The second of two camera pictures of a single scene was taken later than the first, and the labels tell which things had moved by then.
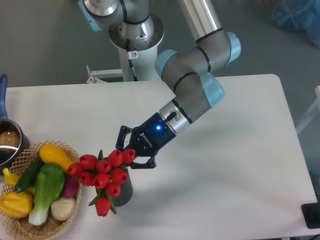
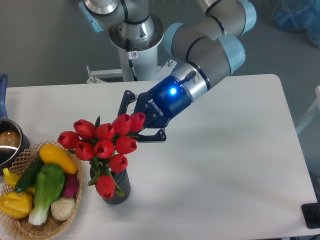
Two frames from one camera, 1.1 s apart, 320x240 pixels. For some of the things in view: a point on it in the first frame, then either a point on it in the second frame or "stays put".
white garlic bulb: (63, 208) stays put
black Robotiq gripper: (147, 139) to (160, 104)
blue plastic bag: (299, 15) stays put
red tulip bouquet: (106, 175) to (105, 146)
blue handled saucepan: (14, 142) stays put
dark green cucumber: (27, 178) stays put
